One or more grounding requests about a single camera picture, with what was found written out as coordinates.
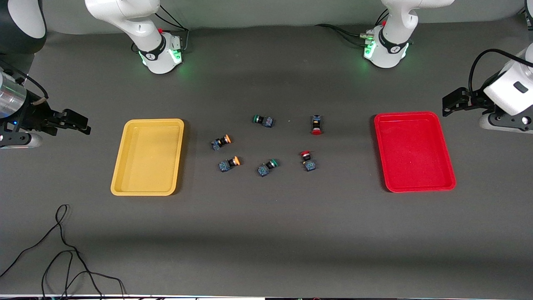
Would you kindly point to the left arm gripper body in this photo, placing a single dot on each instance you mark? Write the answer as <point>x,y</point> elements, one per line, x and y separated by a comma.
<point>476,99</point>

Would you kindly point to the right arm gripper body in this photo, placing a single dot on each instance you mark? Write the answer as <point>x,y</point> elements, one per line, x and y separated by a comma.
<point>32,114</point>

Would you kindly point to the yellow push button switch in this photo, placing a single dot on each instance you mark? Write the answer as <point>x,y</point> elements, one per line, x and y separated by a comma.
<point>220,143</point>
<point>227,165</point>

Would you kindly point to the red push button switch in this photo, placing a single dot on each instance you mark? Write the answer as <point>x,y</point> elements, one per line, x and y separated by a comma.
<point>316,123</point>
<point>308,163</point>

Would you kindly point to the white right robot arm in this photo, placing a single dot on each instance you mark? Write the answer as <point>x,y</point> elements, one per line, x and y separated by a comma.
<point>125,12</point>

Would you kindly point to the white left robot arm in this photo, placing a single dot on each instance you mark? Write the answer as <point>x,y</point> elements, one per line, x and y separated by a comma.
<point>395,25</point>

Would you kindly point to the red plastic tray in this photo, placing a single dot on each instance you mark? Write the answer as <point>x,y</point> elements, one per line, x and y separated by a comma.
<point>412,150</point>

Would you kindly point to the yellow plastic tray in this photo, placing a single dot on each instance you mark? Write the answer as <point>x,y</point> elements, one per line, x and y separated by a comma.
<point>148,158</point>

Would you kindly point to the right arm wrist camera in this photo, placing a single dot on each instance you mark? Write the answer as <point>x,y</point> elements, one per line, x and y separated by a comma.
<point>21,140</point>

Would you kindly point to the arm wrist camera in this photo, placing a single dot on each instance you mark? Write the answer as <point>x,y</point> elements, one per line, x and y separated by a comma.
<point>504,121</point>
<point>21,140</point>

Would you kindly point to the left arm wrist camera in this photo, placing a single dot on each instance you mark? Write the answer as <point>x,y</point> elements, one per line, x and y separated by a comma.
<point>504,121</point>

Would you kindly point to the green push button switch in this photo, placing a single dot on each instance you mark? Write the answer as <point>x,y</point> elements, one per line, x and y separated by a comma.
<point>266,168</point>
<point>266,121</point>

